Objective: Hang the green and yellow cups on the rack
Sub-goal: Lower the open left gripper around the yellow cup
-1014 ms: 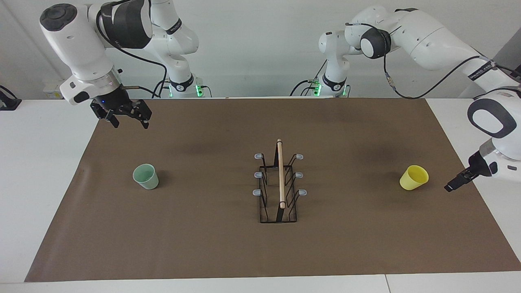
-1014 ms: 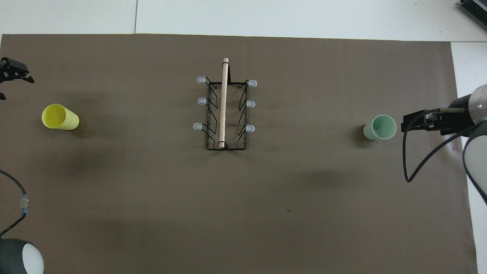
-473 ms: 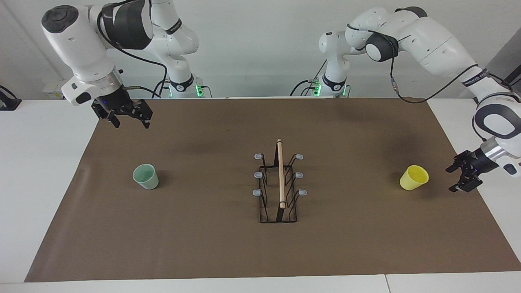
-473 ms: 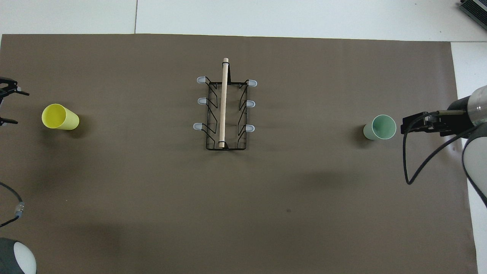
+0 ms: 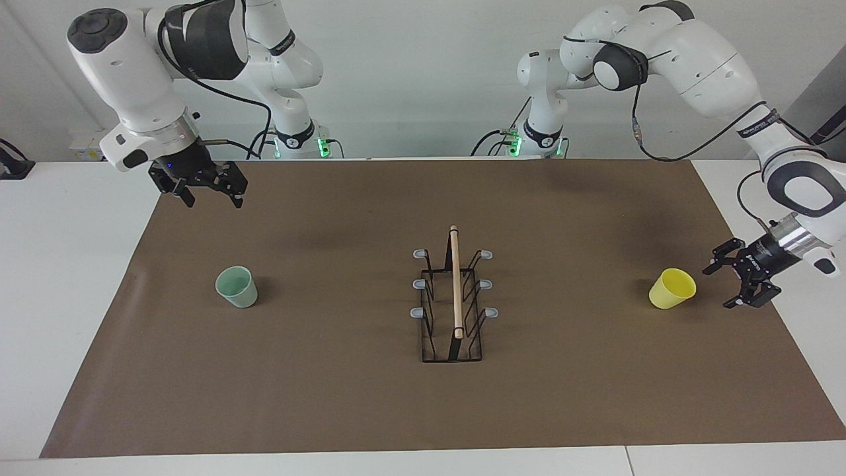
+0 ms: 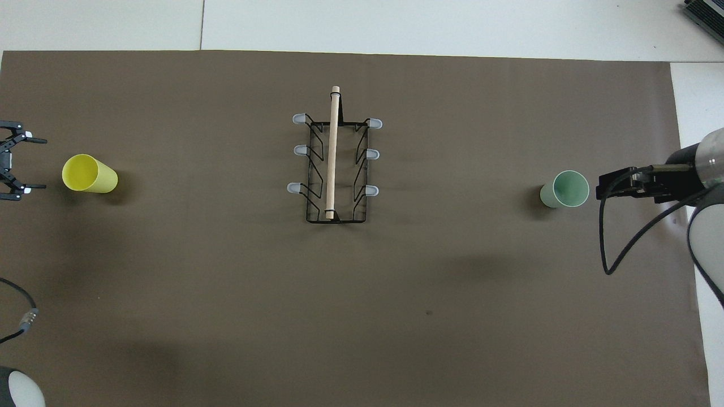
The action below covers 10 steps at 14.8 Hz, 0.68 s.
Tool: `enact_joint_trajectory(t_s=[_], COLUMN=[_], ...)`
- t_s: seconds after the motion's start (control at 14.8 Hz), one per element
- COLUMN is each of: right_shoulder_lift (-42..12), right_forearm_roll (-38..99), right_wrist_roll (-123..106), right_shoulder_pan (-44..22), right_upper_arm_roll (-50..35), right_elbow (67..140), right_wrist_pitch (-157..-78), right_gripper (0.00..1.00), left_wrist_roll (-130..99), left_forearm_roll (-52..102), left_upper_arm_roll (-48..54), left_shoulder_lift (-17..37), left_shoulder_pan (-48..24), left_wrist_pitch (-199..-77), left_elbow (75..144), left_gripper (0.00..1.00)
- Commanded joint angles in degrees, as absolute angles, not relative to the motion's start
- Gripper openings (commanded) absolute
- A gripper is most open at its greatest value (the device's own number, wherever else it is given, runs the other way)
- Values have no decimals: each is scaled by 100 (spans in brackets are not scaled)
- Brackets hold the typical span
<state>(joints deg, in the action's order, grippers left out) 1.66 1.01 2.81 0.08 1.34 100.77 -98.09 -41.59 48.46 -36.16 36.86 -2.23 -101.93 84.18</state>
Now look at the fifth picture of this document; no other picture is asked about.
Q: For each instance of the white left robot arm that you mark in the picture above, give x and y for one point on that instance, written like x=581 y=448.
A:
x=707 y=59

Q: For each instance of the black stand pole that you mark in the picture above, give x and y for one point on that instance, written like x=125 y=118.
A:
x=834 y=129

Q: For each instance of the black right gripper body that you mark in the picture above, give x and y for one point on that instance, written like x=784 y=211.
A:
x=188 y=165

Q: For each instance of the brown table mat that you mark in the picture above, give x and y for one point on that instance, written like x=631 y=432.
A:
x=330 y=383

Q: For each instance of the yellow plastic cup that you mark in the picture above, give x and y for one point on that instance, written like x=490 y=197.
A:
x=673 y=289

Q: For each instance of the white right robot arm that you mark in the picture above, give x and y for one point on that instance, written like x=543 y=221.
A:
x=139 y=73

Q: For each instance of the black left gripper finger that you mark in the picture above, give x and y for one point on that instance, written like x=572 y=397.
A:
x=727 y=258
x=757 y=294

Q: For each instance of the pale green plastic cup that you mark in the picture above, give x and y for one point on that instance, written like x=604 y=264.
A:
x=236 y=289

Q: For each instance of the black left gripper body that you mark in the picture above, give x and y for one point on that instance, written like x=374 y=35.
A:
x=767 y=261

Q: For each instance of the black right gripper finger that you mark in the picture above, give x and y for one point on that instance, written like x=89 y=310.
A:
x=173 y=184
x=232 y=178

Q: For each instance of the black table clamp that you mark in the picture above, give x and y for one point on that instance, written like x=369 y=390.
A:
x=13 y=168

